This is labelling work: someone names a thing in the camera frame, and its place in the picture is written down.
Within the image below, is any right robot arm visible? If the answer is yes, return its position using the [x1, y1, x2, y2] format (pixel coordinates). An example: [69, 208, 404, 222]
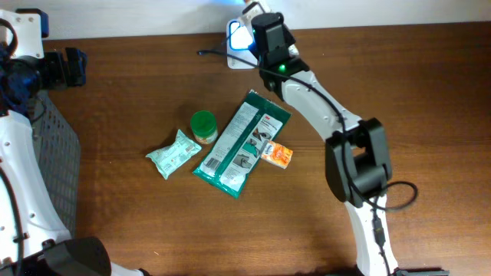
[239, 1, 447, 275]

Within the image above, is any green white gloves package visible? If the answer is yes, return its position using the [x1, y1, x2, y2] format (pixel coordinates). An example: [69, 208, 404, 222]
[193, 90, 291, 199]

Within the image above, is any white lotion tube gold cap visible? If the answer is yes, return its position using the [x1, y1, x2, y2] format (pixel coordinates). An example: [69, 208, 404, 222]
[242, 0, 271, 18]

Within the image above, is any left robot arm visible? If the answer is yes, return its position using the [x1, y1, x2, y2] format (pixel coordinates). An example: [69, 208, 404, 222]
[1, 8, 147, 275]

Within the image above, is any white barcode scanner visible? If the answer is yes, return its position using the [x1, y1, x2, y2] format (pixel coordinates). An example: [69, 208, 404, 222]
[226, 20, 257, 64]

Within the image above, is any grey plastic basket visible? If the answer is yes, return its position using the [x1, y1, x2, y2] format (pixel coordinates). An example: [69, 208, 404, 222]
[28, 90, 81, 236]

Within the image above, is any green lid jar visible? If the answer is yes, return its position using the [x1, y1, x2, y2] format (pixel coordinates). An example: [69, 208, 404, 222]
[190, 110, 218, 144]

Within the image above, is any orange tissue packet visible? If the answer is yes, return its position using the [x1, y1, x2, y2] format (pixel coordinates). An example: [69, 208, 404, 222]
[261, 140, 293, 169]

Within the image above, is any mint green snack packet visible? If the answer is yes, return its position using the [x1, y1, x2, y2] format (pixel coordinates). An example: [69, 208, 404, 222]
[146, 130, 202, 179]

